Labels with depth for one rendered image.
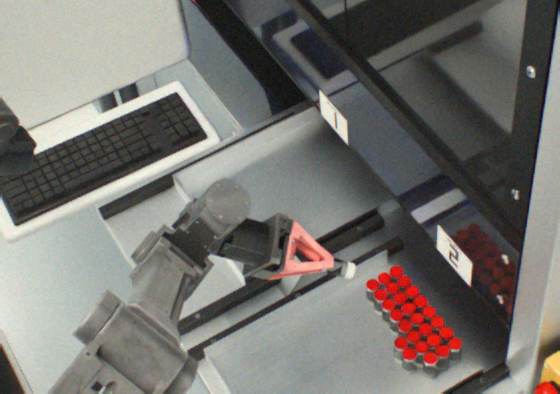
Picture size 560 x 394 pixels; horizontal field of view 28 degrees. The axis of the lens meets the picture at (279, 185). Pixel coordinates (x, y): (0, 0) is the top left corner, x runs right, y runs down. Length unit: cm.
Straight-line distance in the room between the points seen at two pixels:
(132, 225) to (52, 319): 104
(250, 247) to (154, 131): 81
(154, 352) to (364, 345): 83
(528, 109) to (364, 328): 60
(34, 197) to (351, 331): 68
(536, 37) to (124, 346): 56
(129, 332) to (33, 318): 201
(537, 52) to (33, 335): 196
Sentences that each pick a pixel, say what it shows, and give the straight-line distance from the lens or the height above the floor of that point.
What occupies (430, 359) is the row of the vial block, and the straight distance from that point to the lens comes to 169.
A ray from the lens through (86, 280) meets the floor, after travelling 299.
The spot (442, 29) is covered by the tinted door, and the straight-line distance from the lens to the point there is 141.
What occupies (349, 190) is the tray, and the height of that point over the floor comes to 88.
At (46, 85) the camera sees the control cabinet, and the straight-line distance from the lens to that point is 219.
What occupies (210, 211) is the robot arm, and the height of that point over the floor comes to 138.
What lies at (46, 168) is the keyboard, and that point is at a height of 83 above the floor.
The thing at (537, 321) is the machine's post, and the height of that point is 108.
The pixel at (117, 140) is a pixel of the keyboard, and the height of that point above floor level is 83.
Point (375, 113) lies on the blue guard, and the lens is 169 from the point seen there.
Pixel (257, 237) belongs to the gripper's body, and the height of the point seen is 128.
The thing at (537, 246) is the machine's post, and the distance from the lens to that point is 144.
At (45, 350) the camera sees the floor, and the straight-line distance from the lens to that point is 291.
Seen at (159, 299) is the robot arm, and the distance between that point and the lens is 109.
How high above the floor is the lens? 240
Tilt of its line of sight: 51 degrees down
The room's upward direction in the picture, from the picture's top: 8 degrees counter-clockwise
